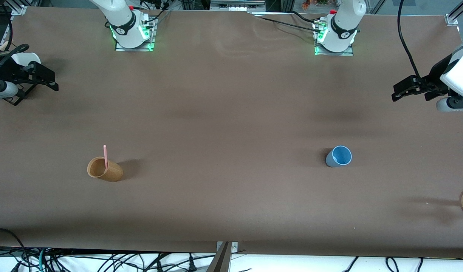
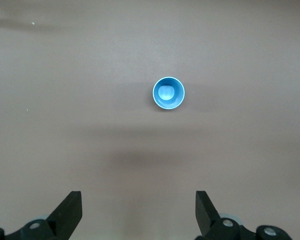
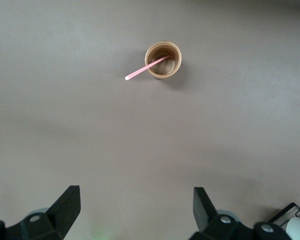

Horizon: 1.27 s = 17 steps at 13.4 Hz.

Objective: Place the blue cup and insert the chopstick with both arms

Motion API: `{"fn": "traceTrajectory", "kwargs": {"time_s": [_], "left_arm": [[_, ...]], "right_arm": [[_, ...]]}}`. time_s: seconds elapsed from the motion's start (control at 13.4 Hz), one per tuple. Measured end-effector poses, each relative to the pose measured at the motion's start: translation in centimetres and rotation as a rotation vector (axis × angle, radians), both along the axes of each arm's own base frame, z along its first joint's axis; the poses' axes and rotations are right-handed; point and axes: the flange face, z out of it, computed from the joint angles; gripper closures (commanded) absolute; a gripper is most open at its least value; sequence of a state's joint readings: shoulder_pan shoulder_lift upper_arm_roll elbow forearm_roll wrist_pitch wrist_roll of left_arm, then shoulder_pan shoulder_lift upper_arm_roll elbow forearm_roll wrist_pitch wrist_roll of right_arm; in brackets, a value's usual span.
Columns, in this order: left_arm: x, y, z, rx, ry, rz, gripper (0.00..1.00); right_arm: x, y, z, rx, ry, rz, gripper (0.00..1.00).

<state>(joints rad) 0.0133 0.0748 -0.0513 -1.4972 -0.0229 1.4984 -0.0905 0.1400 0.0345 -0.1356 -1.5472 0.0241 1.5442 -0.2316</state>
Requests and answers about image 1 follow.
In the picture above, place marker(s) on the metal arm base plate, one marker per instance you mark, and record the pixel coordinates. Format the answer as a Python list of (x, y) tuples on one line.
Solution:
[(350, 52), (152, 36)]

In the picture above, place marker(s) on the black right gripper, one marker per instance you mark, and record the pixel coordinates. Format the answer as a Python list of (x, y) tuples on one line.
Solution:
[(13, 72)]

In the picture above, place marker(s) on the white cup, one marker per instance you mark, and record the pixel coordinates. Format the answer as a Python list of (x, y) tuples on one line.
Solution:
[(26, 59)]

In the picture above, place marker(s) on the brown bamboo cup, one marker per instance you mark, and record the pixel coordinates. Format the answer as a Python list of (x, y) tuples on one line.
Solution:
[(110, 173)]

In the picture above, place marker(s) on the blue cup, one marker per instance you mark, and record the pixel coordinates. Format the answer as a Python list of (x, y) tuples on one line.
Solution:
[(339, 156)]

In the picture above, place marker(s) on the aluminium frame profile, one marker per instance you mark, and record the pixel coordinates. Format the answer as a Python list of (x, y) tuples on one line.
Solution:
[(456, 15), (23, 5)]

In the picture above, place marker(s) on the silver metal box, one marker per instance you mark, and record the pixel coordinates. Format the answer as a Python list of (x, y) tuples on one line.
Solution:
[(237, 5)]

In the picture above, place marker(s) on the pink chopstick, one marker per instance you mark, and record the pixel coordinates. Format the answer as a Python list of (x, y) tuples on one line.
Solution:
[(106, 155)]

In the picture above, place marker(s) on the dark metal beam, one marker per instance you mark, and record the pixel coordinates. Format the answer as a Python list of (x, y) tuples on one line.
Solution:
[(220, 262)]

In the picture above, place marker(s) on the small metal table bracket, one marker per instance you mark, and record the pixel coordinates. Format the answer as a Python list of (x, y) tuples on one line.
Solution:
[(235, 246)]

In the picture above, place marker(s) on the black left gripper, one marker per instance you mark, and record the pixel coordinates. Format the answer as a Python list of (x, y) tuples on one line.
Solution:
[(434, 79)]

